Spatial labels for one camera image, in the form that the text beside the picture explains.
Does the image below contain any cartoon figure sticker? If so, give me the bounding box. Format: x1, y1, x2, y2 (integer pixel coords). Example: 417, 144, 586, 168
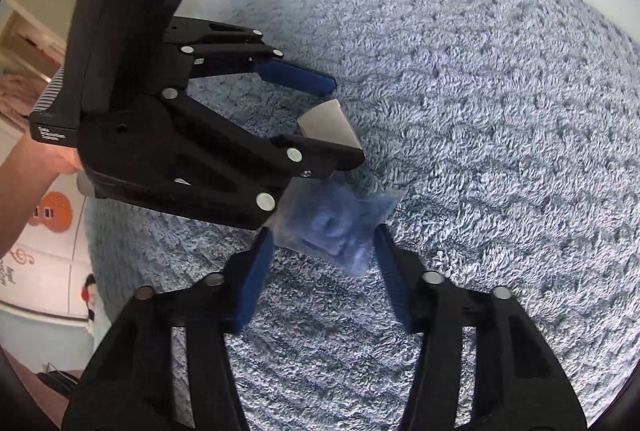
80, 273, 102, 328

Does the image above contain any orange guitar sticker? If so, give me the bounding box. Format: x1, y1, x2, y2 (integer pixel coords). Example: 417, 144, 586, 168
27, 191, 76, 234

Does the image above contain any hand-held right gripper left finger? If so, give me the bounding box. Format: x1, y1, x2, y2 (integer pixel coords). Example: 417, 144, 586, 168
61, 227, 275, 431

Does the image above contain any clear blue plastic packet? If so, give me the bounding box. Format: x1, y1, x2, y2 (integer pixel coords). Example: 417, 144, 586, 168
262, 178, 407, 277

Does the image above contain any person's left forearm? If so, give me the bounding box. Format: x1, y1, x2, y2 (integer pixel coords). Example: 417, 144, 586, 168
0, 125, 83, 262

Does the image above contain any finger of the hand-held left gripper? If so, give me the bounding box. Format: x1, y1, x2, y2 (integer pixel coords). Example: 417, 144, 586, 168
167, 16, 337, 95
80, 88, 366, 231

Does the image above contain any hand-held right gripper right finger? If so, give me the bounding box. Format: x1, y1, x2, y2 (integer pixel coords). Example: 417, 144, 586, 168
374, 223, 589, 431

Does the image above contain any white paper piece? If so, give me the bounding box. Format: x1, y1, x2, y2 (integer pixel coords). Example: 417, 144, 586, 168
298, 100, 362, 151

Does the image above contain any blue fuzzy blanket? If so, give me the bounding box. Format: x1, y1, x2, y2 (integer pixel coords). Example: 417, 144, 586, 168
82, 0, 640, 431

